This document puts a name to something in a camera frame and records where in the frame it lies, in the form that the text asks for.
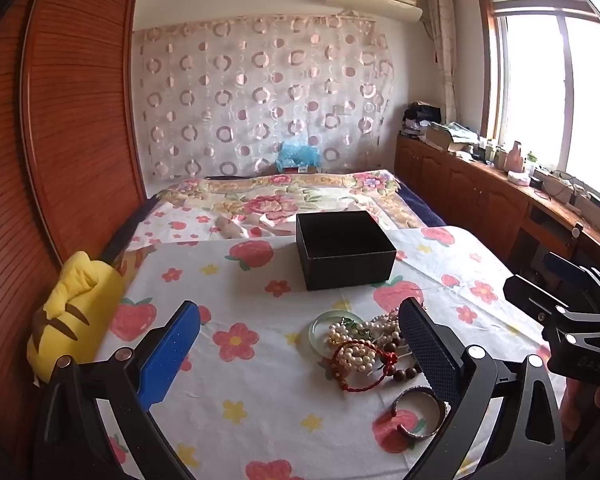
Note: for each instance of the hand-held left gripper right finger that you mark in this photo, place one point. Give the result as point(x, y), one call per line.
point(430, 355)

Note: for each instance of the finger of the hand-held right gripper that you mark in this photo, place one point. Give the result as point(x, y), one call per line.
point(527, 295)
point(565, 266)

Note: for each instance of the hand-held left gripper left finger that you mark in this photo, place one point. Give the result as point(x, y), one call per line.
point(170, 350)

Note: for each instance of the silver cuff bangle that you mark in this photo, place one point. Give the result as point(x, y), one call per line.
point(405, 395)

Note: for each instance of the green jade bangle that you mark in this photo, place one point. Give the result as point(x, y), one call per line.
point(312, 332)

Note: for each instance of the black jewelry box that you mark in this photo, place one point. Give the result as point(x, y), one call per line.
point(350, 260)

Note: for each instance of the person's right hand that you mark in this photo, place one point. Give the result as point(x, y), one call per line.
point(580, 405)

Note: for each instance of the white power strip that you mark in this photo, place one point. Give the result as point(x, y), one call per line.
point(555, 186)

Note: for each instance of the strawberry print bed sheet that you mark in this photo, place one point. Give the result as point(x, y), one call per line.
point(260, 375)

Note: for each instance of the yellow plush toy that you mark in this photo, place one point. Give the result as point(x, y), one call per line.
point(80, 310)

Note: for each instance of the pink bottle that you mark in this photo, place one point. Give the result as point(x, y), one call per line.
point(514, 157)

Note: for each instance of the wooden side cabinet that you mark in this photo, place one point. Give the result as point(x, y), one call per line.
point(460, 185)

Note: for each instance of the stack of books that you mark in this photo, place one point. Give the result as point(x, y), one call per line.
point(450, 137)

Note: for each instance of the floral blanket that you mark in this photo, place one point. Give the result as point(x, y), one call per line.
point(260, 195)

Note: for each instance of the wooden framed window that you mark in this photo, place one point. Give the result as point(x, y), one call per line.
point(555, 85)

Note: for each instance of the dark clothes pile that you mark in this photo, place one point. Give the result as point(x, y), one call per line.
point(422, 115)

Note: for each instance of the blue plastic bag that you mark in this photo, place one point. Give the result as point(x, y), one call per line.
point(297, 156)

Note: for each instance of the white window curtain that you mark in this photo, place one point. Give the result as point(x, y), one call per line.
point(445, 50)

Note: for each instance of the wooden slatted wardrobe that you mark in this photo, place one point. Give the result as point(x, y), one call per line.
point(70, 110)

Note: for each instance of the circle pattern sheer curtain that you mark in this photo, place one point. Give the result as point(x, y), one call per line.
point(260, 95)

